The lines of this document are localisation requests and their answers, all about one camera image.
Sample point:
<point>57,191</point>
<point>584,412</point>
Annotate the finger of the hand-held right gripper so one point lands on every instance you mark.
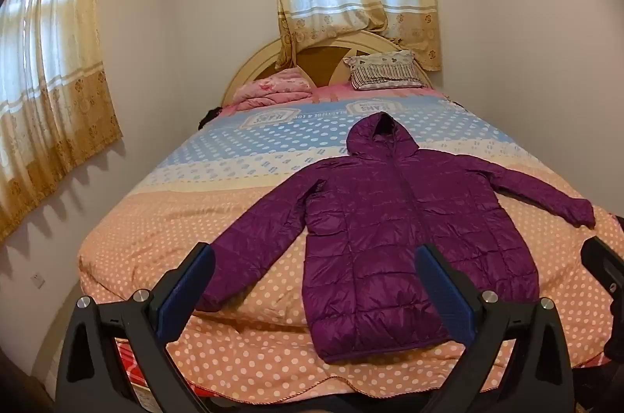
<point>597,262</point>

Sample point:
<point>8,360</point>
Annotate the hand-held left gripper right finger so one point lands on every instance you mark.
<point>446,291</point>

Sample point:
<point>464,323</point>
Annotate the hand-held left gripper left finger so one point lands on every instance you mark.
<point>183,296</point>

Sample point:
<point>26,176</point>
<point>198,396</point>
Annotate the purple hooded puffer jacket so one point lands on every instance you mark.
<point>385,223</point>

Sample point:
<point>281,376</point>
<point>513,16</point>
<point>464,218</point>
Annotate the polka dot bedspread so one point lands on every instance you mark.
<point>195,208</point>

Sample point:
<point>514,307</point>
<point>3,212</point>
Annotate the dark cloth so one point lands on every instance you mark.
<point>209,116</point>

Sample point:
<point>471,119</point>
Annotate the folded pink blanket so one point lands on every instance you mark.
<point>273,91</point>

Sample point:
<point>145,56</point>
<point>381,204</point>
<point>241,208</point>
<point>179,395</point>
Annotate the striped pillow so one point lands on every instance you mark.
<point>382,69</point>

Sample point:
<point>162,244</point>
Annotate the cream wooden headboard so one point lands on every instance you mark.
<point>317,67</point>

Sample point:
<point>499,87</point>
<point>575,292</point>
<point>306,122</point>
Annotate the white wall socket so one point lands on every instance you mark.
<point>37,280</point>

